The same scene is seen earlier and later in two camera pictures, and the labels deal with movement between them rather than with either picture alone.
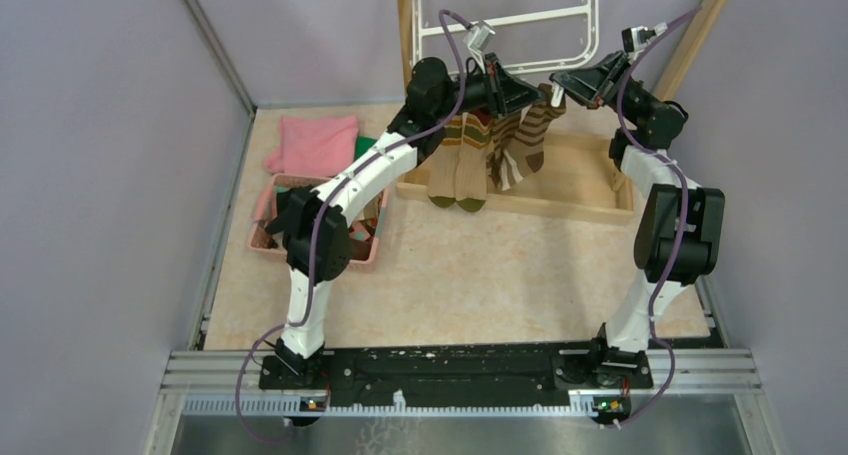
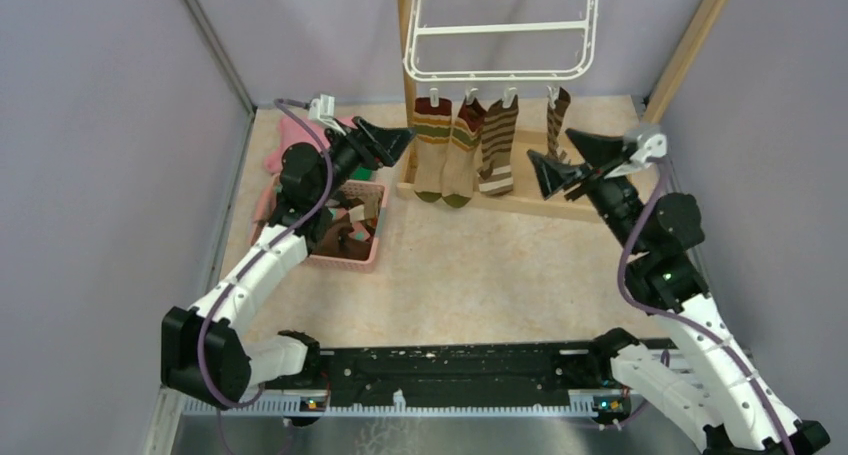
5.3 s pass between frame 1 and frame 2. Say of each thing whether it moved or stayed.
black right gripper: moved
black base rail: stayed
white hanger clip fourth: stayed
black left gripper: moved
